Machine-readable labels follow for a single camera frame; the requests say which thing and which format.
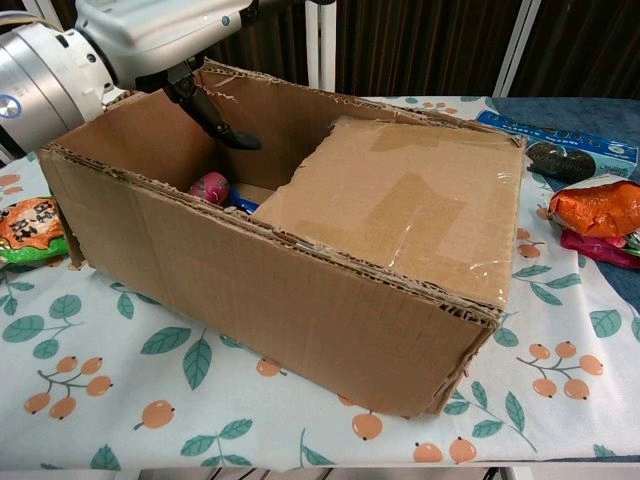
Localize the orange crumpled snack packet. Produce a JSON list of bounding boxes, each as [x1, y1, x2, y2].
[[548, 180, 640, 240]]

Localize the blue cookie package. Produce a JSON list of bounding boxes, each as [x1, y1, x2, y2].
[[474, 109, 640, 183]]

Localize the pink snack in box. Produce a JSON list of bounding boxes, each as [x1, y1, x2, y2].
[[188, 171, 232, 206]]

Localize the blue plastic item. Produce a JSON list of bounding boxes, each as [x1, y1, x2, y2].
[[229, 195, 262, 217]]

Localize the green orange snack bag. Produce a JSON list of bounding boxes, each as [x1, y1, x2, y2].
[[0, 196, 69, 267]]

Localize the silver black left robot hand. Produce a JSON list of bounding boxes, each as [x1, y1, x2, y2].
[[73, 0, 263, 151]]

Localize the pink spouted pouch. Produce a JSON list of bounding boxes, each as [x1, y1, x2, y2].
[[559, 228, 640, 272]]

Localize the floral leaf fruit tablecloth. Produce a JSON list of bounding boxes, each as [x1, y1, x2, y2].
[[0, 94, 640, 472]]

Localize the black white-framed folding screen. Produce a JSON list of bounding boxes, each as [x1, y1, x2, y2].
[[189, 0, 640, 99]]

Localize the brown cardboard shipping box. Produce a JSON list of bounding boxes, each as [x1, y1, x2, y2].
[[37, 58, 529, 420]]

